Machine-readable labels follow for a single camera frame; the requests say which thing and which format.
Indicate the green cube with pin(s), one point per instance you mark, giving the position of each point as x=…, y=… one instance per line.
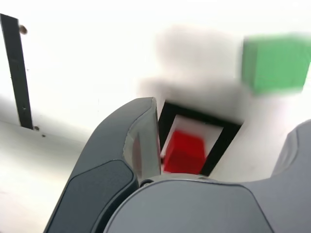
x=277, y=63

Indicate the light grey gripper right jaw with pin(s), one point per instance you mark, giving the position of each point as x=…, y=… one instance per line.
x=194, y=208

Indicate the black tape strip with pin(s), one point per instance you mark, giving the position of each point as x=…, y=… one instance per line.
x=18, y=72

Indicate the black tape square outline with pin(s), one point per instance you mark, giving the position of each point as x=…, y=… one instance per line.
x=226, y=138

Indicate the red cube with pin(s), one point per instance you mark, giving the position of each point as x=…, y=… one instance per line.
x=185, y=153

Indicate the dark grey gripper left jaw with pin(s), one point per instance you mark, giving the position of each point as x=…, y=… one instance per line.
x=104, y=150

